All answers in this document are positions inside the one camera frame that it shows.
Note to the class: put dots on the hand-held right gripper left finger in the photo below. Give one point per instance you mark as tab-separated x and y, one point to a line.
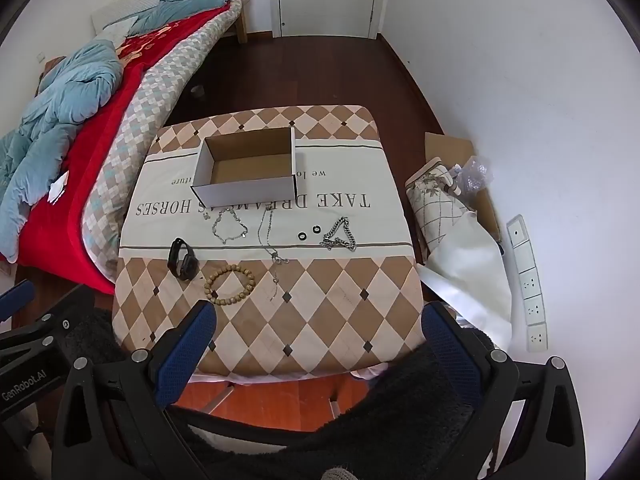
186	356

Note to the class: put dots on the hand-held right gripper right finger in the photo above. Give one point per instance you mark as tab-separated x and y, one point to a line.
450	351

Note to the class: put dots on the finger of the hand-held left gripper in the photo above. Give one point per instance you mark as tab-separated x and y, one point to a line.
14	297
55	321

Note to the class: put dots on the black smartwatch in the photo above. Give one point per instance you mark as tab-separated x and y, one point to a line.
185	266

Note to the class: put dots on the cardboard box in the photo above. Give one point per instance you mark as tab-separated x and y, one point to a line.
250	194

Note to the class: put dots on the white table leg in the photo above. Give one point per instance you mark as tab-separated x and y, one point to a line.
220	397
333	405

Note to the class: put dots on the black fluffy garment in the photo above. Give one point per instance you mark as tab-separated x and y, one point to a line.
390	410

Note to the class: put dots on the white power strip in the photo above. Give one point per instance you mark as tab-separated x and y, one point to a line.
529	285

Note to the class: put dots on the white paper slip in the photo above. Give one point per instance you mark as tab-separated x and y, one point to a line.
60	187

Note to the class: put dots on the brown diamond-patterned tablecloth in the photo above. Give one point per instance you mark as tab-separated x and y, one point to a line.
310	310

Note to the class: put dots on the red blanket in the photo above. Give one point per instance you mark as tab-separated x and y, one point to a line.
90	175

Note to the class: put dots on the floral rolled cloth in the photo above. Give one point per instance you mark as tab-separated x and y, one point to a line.
437	205

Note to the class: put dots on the light blue duvet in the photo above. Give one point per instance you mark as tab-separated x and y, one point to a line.
55	125

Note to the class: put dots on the clear plastic bag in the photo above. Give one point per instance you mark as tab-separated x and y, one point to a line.
475	175

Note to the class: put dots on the flat cardboard sheet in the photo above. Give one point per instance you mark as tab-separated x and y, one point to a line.
450	147

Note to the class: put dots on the checked quilt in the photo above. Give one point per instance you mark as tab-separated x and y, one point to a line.
145	110

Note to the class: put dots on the brown cloth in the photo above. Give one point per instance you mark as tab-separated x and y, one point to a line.
50	67

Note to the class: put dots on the small grey floor object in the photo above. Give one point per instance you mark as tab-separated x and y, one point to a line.
198	91

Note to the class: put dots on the pale pillow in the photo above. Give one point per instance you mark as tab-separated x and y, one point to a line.
119	27

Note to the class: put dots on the blue blanket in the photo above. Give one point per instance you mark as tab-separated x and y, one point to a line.
185	7

